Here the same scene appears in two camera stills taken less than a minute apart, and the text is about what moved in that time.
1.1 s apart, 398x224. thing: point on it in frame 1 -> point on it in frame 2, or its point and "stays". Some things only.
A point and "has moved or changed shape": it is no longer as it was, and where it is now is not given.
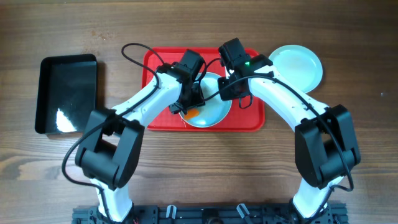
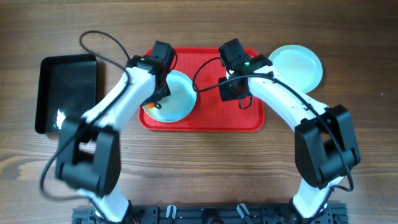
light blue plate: [216, 111] has moved or changed shape
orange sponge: [191, 114] has moved or changed shape
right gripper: [225, 94] stays
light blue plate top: [300, 64] stays
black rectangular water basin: [66, 93] stays
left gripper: [186, 106] -> [160, 96]
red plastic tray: [245, 115] stays
